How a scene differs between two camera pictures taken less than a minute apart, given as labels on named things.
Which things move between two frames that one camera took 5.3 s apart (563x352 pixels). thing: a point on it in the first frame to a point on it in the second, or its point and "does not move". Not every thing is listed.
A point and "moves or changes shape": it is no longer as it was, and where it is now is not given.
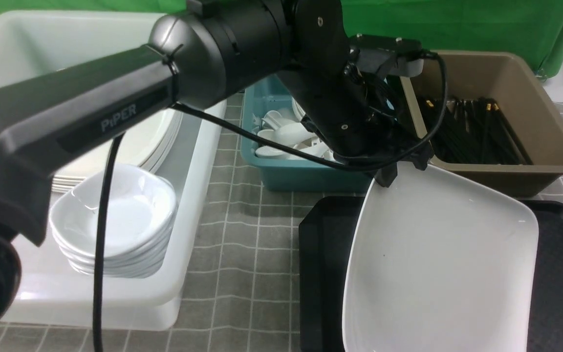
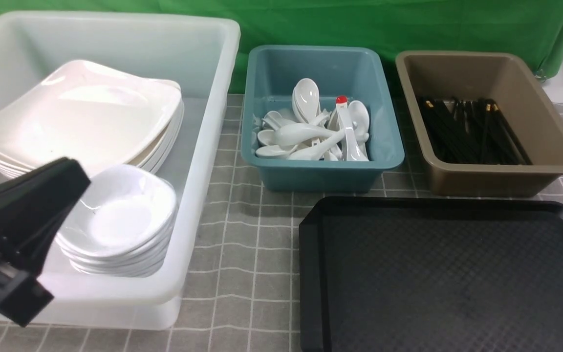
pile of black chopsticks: (469, 131) does not move
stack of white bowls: (141, 218) does not move
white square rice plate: (436, 263) moves or changes shape
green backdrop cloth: (544, 32) does not move
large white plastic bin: (8, 49) does not move
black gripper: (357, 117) to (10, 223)
